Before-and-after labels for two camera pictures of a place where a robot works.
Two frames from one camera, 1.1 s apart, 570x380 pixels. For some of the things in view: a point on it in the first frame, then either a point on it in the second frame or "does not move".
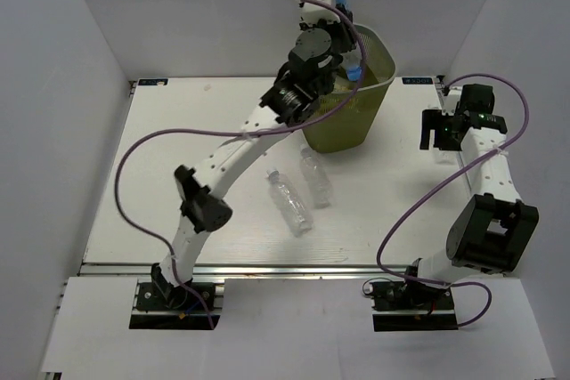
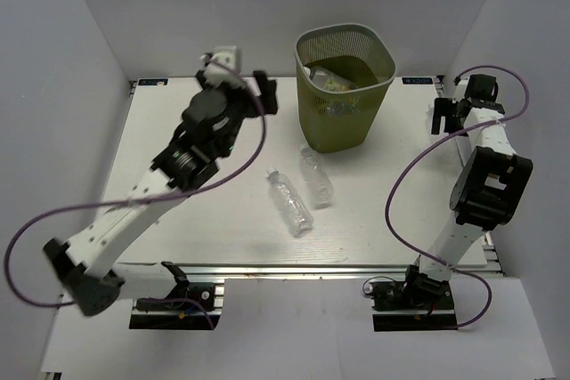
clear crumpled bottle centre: x=319 y=183 does not move
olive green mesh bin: x=354 y=126 does not move
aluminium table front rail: x=248 y=269 does not move
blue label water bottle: x=353 y=60 → x=342 y=107
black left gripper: x=341 y=29 → x=264 y=105
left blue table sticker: x=152 y=82 does not move
